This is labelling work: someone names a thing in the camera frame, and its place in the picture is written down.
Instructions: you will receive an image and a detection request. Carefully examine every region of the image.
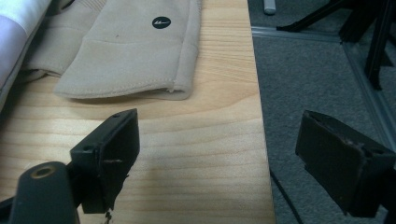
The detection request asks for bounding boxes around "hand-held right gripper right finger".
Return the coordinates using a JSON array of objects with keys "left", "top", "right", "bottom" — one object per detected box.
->
[{"left": 294, "top": 109, "right": 396, "bottom": 218}]

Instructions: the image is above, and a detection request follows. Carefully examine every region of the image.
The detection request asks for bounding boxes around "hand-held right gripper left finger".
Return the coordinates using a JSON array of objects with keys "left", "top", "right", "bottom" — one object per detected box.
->
[{"left": 66, "top": 108, "right": 141, "bottom": 216}]

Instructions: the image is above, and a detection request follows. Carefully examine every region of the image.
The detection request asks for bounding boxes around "black metal stand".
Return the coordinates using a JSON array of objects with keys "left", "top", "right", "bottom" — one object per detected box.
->
[{"left": 339, "top": 0, "right": 396, "bottom": 91}]

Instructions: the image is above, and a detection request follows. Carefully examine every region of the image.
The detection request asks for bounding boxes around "black tripod leg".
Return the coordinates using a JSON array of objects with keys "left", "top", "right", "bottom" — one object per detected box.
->
[{"left": 276, "top": 0, "right": 347, "bottom": 33}]

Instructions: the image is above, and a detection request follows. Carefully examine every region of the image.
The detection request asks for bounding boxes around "white cloth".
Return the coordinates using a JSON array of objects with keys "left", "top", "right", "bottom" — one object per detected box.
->
[{"left": 0, "top": 0, "right": 52, "bottom": 110}]

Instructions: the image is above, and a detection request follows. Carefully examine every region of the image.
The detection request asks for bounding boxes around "white pole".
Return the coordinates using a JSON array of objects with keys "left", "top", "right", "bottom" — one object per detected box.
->
[{"left": 263, "top": 0, "right": 277, "bottom": 16}]

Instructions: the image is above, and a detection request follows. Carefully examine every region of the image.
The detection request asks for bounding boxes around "black floor cable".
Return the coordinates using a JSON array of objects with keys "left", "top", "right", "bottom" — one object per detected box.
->
[{"left": 269, "top": 169, "right": 304, "bottom": 224}]

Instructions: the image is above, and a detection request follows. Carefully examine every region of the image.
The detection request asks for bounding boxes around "grey floor cable cover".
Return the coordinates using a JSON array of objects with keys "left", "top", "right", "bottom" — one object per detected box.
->
[{"left": 250, "top": 25, "right": 396, "bottom": 151}]

